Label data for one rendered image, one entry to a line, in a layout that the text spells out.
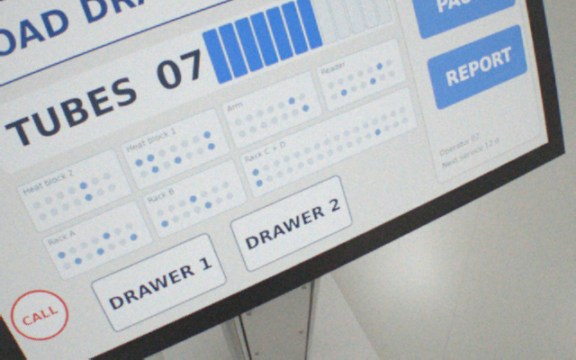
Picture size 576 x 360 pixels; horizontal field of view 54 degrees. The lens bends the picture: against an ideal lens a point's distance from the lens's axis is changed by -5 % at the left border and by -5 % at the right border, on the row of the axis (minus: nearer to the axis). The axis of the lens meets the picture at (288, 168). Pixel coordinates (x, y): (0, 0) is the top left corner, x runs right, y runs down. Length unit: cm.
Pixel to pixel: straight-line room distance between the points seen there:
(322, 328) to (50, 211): 108
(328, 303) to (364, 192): 100
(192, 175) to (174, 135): 3
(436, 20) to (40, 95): 30
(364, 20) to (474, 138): 15
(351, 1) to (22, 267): 30
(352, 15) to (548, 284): 129
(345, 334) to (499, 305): 41
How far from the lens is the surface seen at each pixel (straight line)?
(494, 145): 54
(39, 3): 40
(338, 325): 144
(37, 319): 46
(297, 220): 46
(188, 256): 44
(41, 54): 40
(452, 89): 50
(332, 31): 44
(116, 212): 42
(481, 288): 158
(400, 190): 49
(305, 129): 44
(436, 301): 154
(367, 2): 45
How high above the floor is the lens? 141
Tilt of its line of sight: 59 degrees down
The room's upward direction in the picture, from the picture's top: straight up
